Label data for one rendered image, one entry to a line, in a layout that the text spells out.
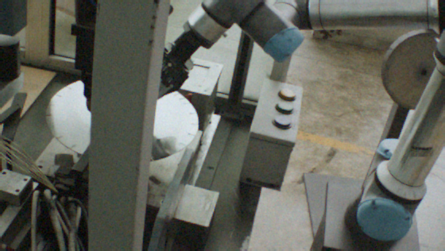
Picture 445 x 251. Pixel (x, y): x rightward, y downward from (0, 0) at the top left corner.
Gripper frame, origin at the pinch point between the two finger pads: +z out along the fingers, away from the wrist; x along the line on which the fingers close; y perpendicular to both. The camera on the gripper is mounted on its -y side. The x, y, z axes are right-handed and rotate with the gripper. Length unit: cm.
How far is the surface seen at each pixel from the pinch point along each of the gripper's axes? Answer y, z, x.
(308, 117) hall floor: -195, 28, 74
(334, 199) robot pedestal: -18, -6, 52
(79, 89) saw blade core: -4.3, 10.5, -12.5
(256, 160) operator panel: -14.6, -1.2, 29.7
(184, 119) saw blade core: -2.6, -2.0, 9.8
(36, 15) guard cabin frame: -43, 22, -42
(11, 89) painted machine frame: 14.9, 10.7, -21.2
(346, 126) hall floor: -195, 16, 94
